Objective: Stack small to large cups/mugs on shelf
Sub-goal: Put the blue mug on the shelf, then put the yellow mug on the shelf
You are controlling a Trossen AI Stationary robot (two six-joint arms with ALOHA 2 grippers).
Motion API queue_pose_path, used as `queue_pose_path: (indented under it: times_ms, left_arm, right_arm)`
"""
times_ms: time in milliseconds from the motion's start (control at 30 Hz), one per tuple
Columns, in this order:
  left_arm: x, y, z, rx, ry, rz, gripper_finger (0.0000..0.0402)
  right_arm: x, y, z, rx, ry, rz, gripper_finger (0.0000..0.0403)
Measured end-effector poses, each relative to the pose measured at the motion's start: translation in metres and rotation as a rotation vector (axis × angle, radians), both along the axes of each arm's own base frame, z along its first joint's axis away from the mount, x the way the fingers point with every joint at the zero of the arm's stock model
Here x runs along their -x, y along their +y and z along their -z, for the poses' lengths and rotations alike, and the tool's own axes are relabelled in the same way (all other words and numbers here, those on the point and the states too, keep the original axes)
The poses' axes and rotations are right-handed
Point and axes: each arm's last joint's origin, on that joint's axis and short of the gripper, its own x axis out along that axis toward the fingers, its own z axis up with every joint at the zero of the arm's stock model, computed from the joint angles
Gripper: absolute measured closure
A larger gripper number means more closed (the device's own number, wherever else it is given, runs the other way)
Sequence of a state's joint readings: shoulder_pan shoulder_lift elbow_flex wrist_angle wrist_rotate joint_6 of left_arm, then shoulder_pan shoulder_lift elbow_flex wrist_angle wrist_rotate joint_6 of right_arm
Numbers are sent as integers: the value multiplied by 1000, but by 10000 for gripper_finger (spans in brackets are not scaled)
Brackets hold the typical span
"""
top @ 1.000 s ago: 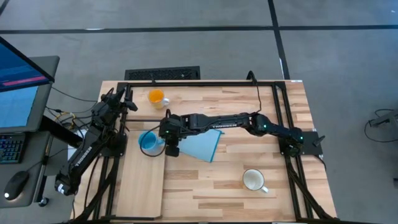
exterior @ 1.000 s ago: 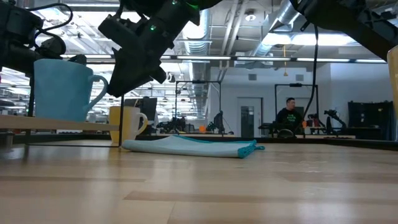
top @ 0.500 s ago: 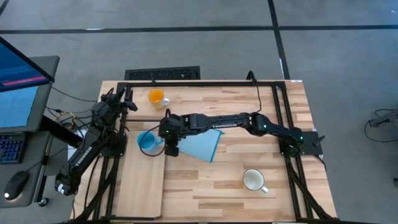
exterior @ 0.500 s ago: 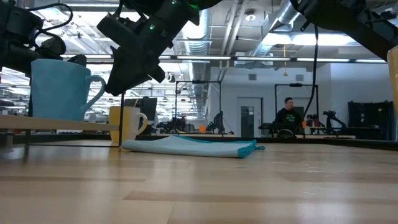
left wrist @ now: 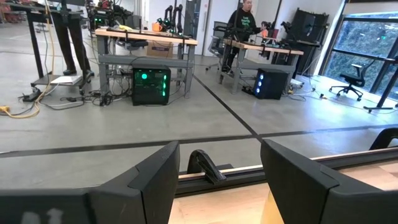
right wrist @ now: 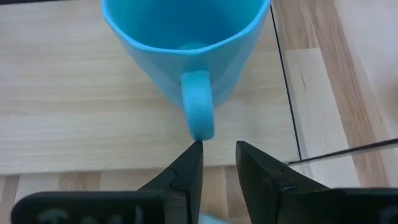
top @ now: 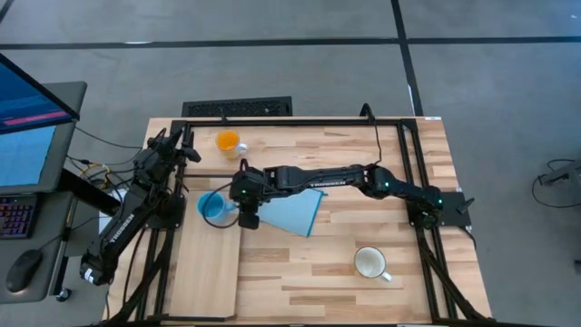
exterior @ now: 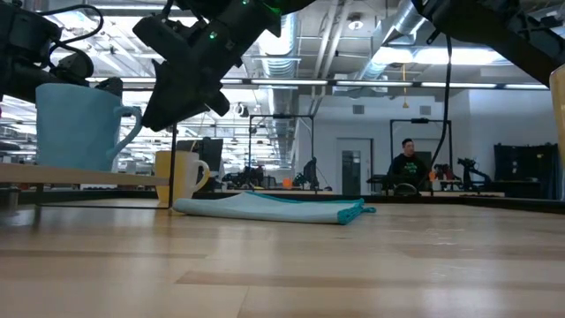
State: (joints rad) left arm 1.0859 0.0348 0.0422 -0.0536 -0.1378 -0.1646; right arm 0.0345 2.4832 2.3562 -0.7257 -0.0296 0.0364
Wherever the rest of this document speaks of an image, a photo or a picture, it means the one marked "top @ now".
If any black computer monitor blue screen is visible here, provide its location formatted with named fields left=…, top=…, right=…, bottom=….
left=0, top=53, right=89, bottom=197

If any large cream white mug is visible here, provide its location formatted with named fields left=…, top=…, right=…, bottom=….
left=352, top=245, right=394, bottom=284

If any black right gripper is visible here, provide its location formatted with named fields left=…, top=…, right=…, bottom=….
left=227, top=167, right=274, bottom=215

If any black floor cable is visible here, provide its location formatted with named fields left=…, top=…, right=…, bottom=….
left=531, top=157, right=581, bottom=211

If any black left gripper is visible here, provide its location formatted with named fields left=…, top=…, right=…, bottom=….
left=148, top=126, right=203, bottom=170

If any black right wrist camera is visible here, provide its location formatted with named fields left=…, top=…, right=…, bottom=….
left=238, top=211, right=261, bottom=232

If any grey side desk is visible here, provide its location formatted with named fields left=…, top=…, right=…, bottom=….
left=0, top=190, right=78, bottom=305

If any black computer mouse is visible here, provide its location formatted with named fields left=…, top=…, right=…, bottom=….
left=5, top=248, right=44, bottom=294

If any black floor vent grille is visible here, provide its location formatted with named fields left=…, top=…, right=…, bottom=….
left=181, top=95, right=294, bottom=119

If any yellow mug white handle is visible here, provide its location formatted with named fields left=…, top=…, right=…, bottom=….
left=214, top=128, right=250, bottom=161

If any black frame-to-arm cable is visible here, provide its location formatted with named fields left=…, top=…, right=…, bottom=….
left=359, top=103, right=384, bottom=170

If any black metal table frame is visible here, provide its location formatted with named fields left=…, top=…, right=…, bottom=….
left=103, top=114, right=498, bottom=327

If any grey stand foot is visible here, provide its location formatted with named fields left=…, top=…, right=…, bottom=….
left=538, top=160, right=581, bottom=187

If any black backlit keyboard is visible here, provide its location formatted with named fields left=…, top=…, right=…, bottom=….
left=0, top=194, right=39, bottom=241

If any black frame cable hook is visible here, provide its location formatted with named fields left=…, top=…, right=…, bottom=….
left=359, top=102, right=377, bottom=125

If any yellow cable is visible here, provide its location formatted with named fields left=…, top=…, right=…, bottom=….
left=78, top=162, right=113, bottom=189

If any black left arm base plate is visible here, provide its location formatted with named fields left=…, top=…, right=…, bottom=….
left=149, top=192, right=188, bottom=231

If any light blue cloth teal trim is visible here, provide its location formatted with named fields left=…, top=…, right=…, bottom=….
left=255, top=186, right=330, bottom=239

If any black desk crossbar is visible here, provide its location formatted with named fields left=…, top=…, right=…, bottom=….
left=57, top=167, right=123, bottom=218

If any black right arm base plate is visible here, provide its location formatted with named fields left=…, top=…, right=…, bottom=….
left=405, top=190, right=477, bottom=230

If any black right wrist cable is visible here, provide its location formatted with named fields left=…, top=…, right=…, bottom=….
left=200, top=158, right=250, bottom=230

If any light blue mug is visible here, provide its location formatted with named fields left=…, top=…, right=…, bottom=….
left=195, top=190, right=239, bottom=225

